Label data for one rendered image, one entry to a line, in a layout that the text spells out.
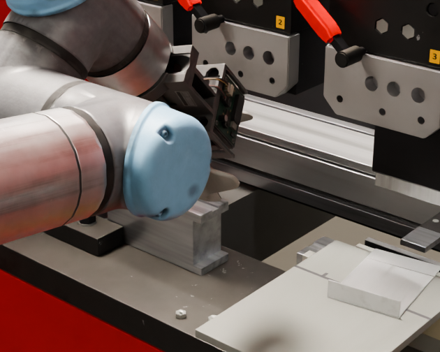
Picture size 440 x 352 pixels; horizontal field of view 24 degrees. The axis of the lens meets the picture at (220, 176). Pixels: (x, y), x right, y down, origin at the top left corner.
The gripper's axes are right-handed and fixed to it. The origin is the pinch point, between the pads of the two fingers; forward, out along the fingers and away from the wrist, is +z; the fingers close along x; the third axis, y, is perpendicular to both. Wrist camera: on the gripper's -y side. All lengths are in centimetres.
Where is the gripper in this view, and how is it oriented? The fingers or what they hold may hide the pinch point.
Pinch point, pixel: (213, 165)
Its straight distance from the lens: 104.8
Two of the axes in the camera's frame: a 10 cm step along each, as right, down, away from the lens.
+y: 8.9, -0.1, -4.6
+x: 1.9, -9.0, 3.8
